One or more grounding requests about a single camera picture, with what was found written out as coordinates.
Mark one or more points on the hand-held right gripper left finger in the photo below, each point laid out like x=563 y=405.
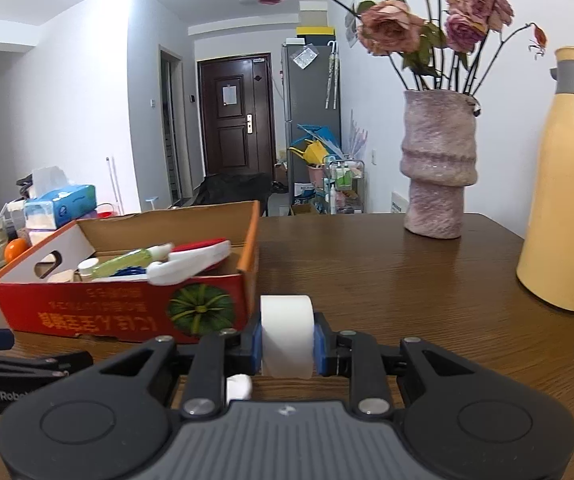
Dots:
x=257 y=350

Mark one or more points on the white round cap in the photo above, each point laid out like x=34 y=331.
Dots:
x=239 y=387

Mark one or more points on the dark wooden door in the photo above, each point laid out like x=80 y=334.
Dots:
x=232 y=150

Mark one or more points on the yellow watering can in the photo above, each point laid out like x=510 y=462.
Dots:
x=314 y=152

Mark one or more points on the white purple tissue pack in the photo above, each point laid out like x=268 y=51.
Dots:
x=39 y=237

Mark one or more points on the bunch of dried roses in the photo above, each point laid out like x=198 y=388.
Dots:
x=389 y=25

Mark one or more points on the yellow and black box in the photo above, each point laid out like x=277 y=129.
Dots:
x=317 y=30

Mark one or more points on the blue pet feeder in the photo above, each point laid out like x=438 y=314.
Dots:
x=152 y=201

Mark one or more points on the white panel heater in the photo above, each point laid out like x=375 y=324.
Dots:
x=398 y=204

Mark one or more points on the beige flip-lid box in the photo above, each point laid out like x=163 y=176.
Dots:
x=61 y=276

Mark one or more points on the yellow thermos jug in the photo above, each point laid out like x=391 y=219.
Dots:
x=567 y=185

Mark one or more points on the green spray bottle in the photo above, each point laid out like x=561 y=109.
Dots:
x=127 y=260

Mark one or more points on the pink ceramic vase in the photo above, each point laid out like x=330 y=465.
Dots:
x=437 y=160

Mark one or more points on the blue ridged cap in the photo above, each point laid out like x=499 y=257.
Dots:
x=132 y=272

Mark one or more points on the small white bottle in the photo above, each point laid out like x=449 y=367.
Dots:
x=87 y=266

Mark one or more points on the grey refrigerator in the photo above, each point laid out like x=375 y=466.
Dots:
x=307 y=105

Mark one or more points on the black folding chair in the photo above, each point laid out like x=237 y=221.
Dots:
x=237 y=187

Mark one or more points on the small cardboard box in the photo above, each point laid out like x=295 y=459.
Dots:
x=304 y=209

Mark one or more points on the red lint brush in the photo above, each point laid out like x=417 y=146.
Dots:
x=182 y=265

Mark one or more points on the white paper notice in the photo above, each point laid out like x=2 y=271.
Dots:
x=229 y=95

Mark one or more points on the red cardboard box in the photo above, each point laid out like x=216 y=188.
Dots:
x=117 y=310

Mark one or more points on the storage trolley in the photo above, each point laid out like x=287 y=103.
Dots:
x=344 y=175

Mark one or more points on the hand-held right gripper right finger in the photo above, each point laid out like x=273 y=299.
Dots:
x=319 y=350

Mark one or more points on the folded umbrella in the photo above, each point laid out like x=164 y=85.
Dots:
x=332 y=75

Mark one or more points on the blue tissue pack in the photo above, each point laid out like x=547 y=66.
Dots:
x=62 y=205

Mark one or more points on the white tape roll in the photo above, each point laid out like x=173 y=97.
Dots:
x=287 y=335

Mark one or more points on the orange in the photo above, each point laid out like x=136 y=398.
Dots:
x=15 y=250

